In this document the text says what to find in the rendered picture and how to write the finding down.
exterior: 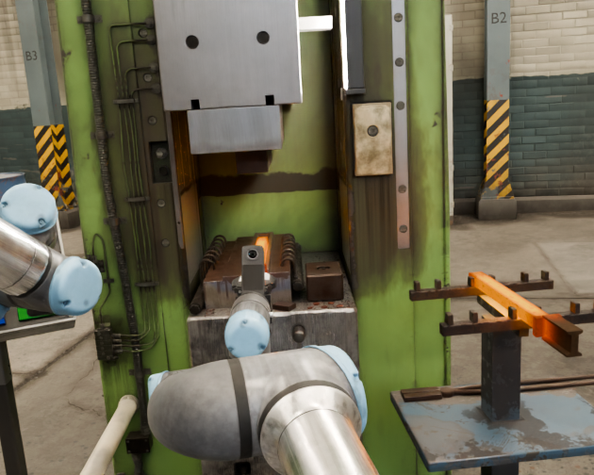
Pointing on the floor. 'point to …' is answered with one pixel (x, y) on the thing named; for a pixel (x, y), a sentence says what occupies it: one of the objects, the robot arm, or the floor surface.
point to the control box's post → (5, 407)
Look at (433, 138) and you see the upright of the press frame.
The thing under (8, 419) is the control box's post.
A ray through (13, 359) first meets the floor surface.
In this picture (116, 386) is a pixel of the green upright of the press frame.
